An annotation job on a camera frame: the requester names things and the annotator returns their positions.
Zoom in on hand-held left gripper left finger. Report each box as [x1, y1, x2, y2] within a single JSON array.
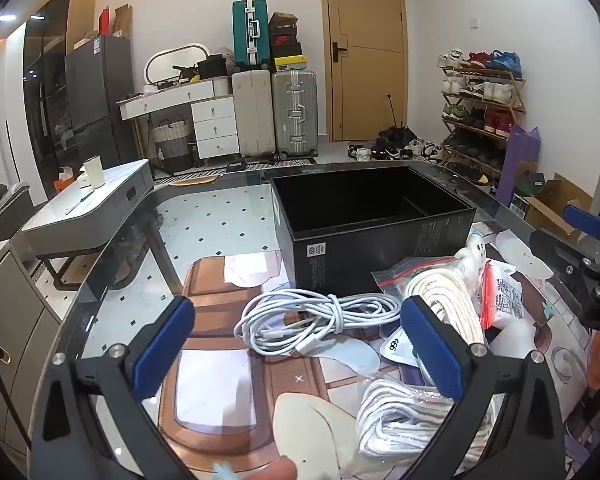
[[30, 295, 197, 480]]

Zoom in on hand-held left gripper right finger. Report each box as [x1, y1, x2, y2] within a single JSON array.
[[400, 295, 568, 480]]

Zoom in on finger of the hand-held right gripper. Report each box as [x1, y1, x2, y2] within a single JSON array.
[[529, 230, 600, 286], [562, 203, 600, 261]]

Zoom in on clear plastic packet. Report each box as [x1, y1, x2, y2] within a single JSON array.
[[380, 327, 421, 366]]

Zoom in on zip bag of white cord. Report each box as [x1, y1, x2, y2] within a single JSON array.
[[355, 377, 496, 466], [371, 256, 488, 361]]

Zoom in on red and white packet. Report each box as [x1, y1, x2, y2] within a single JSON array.
[[477, 260, 526, 331]]

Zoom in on white plush toy keychain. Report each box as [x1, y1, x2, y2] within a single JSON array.
[[455, 240, 491, 286]]

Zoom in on black cardboard box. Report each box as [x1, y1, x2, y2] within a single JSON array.
[[270, 165, 477, 298]]

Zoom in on white charging cable bundle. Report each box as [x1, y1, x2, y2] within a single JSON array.
[[233, 290, 403, 358]]

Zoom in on open cardboard box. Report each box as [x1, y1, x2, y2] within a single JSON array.
[[522, 172, 593, 241]]

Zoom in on printed cartoon table mat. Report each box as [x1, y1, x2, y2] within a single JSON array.
[[157, 220, 600, 480]]

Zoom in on purple paper bag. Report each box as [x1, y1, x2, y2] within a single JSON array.
[[495, 124, 540, 206]]

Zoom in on wooden shoe rack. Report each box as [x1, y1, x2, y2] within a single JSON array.
[[440, 62, 527, 181]]

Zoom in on grey side cabinet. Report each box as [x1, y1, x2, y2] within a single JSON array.
[[0, 240, 63, 456]]

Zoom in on shoe rack with shoes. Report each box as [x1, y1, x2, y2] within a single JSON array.
[[437, 49, 523, 173]]

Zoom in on grey white coffee table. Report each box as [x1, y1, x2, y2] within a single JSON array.
[[21, 159, 155, 291]]

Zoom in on slim dark pen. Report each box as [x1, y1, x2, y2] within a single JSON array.
[[64, 191, 97, 215]]

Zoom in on diamond pattern rug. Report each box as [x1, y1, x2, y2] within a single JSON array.
[[30, 157, 321, 311]]

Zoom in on white cup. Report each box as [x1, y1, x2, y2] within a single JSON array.
[[82, 156, 106, 190]]

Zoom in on pile of loose shoes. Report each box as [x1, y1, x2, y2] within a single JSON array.
[[347, 127, 448, 163]]

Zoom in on wicker basket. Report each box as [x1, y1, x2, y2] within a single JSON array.
[[152, 115, 193, 173]]

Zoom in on white dressing desk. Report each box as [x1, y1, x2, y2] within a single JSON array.
[[119, 80, 241, 161]]

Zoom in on cream suitcase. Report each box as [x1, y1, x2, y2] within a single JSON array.
[[231, 70, 277, 158]]

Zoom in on dark grey fridge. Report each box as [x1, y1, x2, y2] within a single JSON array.
[[64, 35, 140, 168]]

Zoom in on tan wooden door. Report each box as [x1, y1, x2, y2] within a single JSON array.
[[320, 0, 408, 143]]

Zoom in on silver suitcase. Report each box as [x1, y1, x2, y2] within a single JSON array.
[[271, 70, 320, 161]]

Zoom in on black bag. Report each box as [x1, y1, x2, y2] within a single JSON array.
[[196, 55, 228, 81]]

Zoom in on black glass wardrobe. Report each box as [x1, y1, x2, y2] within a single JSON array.
[[22, 0, 97, 201]]

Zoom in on oval white mirror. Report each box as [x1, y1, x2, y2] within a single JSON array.
[[145, 42, 211, 86]]

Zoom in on teal suitcase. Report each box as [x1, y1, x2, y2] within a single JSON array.
[[231, 0, 271, 72]]

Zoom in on brown cardboard carton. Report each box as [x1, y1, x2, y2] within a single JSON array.
[[112, 4, 133, 38]]

